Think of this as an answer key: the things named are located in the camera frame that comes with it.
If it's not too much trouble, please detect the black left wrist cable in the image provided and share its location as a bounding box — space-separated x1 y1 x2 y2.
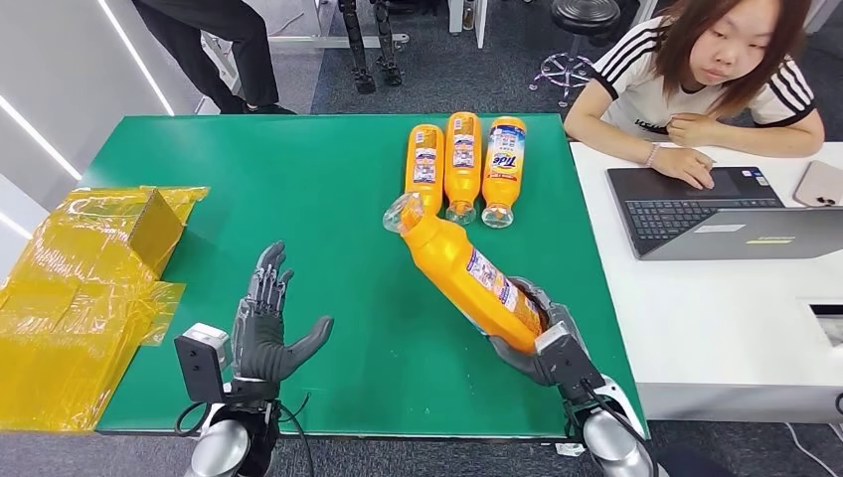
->
173 394 317 477

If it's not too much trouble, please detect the orange bottle showing back label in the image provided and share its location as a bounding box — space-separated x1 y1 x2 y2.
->
443 111 483 227

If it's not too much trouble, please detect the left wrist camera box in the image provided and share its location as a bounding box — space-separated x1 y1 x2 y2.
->
173 322 233 404

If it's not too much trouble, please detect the orange bottle showing Tide logo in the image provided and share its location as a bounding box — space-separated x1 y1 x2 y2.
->
480 115 528 230

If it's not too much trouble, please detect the white table leg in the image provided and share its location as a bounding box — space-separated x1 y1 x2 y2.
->
447 0 490 51

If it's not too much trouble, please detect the grey laptop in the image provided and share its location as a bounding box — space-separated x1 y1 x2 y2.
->
605 165 843 262

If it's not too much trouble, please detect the orange detergent bottle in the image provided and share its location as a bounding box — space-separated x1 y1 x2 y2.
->
382 192 549 357

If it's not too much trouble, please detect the yellow film wrapped cardboard box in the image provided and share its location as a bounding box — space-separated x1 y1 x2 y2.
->
0 185 212 433

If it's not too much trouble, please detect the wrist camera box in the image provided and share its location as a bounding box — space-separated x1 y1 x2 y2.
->
533 321 607 404
173 322 233 404

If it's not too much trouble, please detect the person at laptop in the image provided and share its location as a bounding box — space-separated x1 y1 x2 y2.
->
563 0 826 192

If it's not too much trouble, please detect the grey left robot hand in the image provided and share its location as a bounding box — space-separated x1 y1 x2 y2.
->
230 240 335 384

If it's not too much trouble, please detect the white desk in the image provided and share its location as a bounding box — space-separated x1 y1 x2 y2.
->
569 140 843 424

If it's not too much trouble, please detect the standing person in black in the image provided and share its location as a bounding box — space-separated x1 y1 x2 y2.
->
130 0 299 116

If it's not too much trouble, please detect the black round stool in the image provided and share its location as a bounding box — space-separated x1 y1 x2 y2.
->
528 0 621 108

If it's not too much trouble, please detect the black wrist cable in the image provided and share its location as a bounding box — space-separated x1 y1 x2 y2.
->
173 394 317 477
563 378 653 465

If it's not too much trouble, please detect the white floor cable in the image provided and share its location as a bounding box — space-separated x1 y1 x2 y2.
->
781 394 843 477

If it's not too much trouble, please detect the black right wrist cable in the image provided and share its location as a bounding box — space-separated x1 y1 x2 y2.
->
563 378 653 465

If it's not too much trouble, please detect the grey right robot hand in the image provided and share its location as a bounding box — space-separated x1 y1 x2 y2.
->
487 276 588 390

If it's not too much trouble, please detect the orange bottle with blue cap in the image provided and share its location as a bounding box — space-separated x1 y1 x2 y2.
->
404 123 445 218

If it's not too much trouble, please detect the pink smartphone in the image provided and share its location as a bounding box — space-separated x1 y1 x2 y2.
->
791 159 843 210

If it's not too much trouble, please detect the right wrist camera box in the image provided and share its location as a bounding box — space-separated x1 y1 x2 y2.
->
533 321 607 404

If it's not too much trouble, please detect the silver black humanoid robot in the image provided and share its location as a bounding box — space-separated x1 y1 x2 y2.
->
337 0 411 95

